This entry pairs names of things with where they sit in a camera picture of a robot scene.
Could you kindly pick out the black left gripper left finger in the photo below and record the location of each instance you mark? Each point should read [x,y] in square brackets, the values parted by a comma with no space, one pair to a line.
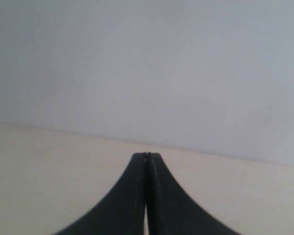
[121,211]

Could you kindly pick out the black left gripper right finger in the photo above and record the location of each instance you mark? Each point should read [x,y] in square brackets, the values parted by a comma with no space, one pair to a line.
[170,210]

